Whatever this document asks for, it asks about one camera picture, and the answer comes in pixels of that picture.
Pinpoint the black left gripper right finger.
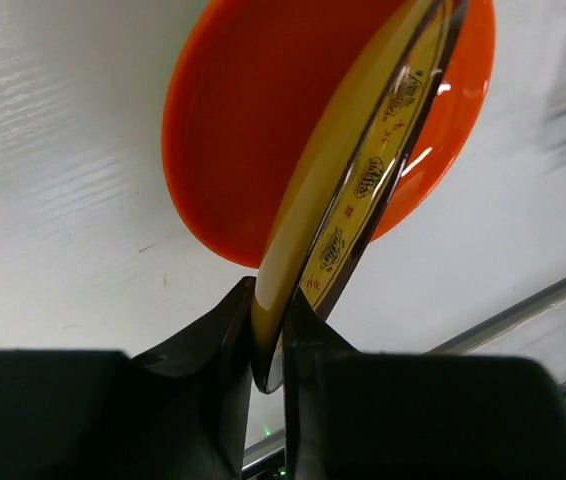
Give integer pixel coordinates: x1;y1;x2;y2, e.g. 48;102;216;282
282;292;566;480

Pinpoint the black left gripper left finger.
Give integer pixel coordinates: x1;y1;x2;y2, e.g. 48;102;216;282
0;277;255;479

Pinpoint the brown patterned plate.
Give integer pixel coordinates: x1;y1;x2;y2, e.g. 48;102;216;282
251;1;468;394

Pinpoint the orange plate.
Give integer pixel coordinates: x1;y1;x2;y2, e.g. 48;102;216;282
161;0;497;268

